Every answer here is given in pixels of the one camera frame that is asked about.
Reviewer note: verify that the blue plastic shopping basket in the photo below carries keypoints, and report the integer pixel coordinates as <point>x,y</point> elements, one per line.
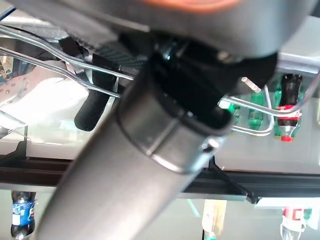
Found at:
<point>250,105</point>

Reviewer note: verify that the yellow tea bottle green cap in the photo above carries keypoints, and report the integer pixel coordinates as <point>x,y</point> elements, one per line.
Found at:
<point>215,215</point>

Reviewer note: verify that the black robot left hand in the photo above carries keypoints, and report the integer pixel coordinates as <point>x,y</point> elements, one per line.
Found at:
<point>130,187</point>

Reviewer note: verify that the large Pepsi cola bottle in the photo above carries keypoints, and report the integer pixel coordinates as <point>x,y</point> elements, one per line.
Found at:
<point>22,215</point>

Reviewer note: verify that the large water bottle red label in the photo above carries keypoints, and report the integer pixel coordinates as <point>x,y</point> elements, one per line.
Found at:
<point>296,220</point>

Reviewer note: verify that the blue Oreo cookie box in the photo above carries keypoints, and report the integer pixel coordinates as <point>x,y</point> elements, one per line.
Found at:
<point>7,68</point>

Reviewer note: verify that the Coca-Cola bottle red cap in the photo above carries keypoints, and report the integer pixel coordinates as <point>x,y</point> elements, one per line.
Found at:
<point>290,87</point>

